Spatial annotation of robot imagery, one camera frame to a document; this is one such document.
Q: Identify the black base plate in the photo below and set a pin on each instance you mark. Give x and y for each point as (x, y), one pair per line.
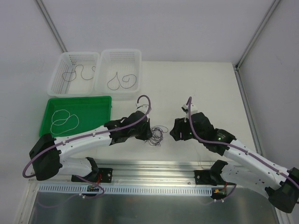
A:
(105, 173)
(205, 177)

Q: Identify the white slotted cable duct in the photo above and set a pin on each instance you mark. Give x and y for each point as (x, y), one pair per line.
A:
(123, 189)

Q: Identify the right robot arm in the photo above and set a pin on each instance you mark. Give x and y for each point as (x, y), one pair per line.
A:
(276, 183)

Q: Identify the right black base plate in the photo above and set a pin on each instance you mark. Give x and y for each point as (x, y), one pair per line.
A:
(205, 177)

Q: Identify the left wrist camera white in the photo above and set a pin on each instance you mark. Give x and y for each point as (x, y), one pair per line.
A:
(142, 107)

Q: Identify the right white perforated basket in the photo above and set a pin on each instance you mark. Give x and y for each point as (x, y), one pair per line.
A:
(119, 73)

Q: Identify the aluminium frame post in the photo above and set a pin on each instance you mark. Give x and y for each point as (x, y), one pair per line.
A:
(47, 17)
(237, 69)

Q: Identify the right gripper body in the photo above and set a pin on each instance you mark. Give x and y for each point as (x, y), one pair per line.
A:
(178, 130)

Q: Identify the aluminium mounting rail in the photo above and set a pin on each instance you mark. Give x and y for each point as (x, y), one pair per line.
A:
(151, 173)

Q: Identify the green plastic tray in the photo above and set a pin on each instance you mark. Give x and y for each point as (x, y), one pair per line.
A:
(70, 116)

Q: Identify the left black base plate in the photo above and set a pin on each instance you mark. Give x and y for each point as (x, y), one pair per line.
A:
(105, 173)

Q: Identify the left aluminium frame post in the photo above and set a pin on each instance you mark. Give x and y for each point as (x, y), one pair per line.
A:
(47, 17)

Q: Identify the white perforated basket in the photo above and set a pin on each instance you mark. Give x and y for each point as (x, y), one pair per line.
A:
(119, 73)
(74, 75)

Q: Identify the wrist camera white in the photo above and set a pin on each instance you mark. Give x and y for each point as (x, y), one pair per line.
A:
(192, 109)
(142, 107)

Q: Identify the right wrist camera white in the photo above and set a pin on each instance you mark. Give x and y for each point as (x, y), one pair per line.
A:
(192, 109)

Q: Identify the right aluminium frame post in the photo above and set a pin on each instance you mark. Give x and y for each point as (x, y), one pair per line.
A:
(237, 69)

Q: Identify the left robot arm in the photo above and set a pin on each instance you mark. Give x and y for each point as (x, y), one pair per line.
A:
(54, 156)

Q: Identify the left white perforated basket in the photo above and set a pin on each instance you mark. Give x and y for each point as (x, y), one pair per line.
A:
(74, 75)

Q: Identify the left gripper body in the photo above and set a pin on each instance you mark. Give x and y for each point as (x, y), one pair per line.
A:
(145, 129)

